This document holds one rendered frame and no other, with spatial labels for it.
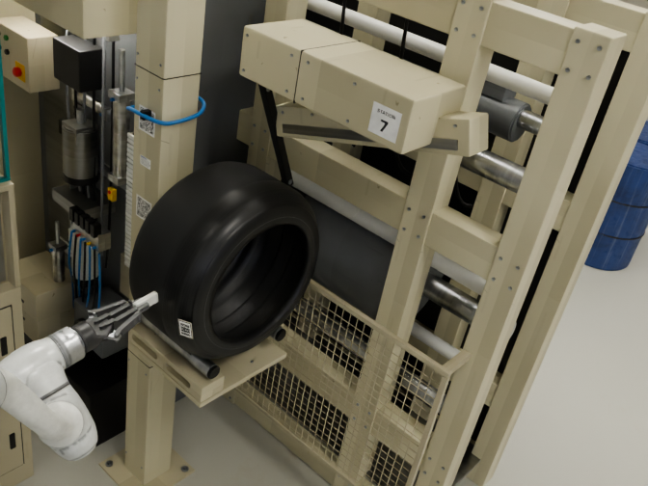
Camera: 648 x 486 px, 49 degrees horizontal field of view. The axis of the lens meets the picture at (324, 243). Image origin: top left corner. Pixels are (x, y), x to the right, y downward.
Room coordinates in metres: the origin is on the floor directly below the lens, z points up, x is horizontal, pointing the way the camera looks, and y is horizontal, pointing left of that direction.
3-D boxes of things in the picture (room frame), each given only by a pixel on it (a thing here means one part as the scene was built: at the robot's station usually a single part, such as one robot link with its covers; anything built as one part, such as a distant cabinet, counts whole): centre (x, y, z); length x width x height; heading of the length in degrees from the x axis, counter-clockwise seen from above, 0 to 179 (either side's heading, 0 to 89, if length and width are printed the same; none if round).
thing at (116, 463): (1.90, 0.52, 0.01); 0.27 x 0.27 x 0.02; 54
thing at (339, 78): (1.93, 0.03, 1.71); 0.61 x 0.25 x 0.15; 54
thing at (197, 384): (1.65, 0.39, 0.83); 0.36 x 0.09 x 0.06; 54
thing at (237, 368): (1.76, 0.30, 0.80); 0.37 x 0.36 x 0.02; 144
